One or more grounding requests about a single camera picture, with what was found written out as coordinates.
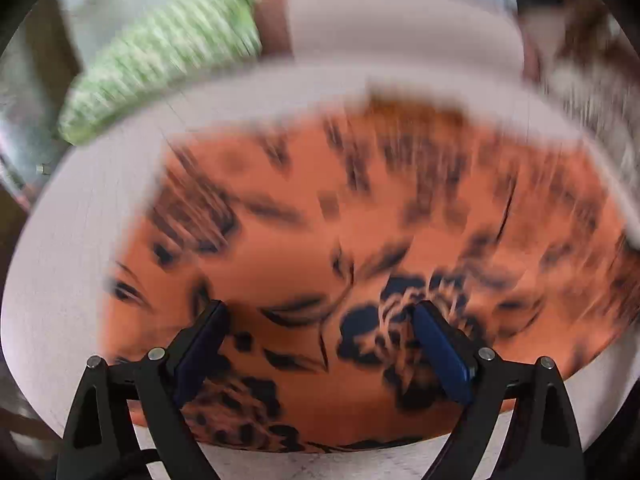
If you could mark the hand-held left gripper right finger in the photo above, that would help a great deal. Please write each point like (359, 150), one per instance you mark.
(442, 350)

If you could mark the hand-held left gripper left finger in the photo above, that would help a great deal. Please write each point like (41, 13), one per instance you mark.
(202, 345)

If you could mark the wooden glass-door cabinet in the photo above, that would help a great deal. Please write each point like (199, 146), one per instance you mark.
(45, 45)

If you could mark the grey white patterned cloth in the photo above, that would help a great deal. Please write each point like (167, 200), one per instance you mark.
(590, 75)

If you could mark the green white striped cloth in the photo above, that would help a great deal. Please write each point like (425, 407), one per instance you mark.
(165, 55)

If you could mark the orange black-printed garment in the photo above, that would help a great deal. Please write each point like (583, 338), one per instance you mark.
(400, 200)

